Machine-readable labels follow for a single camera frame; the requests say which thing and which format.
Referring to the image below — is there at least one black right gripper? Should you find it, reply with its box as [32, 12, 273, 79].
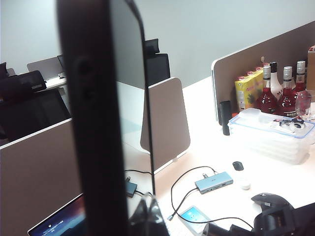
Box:
[202, 208, 297, 236]

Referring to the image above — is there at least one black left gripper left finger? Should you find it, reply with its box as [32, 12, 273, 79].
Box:
[129, 196, 151, 236]

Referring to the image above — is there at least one black cylinder speaker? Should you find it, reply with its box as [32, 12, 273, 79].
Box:
[220, 100, 232, 136]

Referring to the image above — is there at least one small black dongle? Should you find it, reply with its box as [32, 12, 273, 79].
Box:
[124, 169, 153, 199]

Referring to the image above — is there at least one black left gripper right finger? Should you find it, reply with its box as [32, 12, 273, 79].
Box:
[149, 196, 170, 236]

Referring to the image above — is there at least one clear drinking glass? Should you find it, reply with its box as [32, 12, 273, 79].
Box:
[294, 90, 315, 121]

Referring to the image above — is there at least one black phone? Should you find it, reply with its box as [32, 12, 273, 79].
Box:
[56, 0, 156, 236]

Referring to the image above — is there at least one white laptop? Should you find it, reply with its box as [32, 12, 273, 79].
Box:
[27, 194, 87, 236]

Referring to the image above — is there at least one red liquid bottle silver cap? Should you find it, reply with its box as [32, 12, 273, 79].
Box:
[276, 66, 300, 118]
[255, 65, 278, 116]
[292, 60, 307, 95]

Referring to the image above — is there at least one clear plastic storage box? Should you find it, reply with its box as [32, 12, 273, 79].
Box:
[227, 107, 315, 148]
[230, 142, 311, 165]

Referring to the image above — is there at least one brown cardboard box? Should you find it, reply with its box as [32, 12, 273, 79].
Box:
[307, 45, 315, 101]

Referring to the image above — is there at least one clear tape roll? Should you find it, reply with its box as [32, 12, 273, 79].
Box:
[287, 120, 306, 131]

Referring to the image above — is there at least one black charger cable with plug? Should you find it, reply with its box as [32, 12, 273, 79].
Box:
[170, 166, 254, 231]

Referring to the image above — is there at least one yellow juice carton pack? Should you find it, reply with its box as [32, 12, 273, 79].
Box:
[234, 69, 266, 114]

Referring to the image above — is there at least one blue-grey USB hub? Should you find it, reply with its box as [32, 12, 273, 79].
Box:
[194, 171, 234, 195]

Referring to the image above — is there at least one dark grey computer mouse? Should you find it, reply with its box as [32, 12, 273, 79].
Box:
[251, 192, 295, 217]

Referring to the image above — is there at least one white bottle black cap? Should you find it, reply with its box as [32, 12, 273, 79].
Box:
[269, 61, 283, 101]

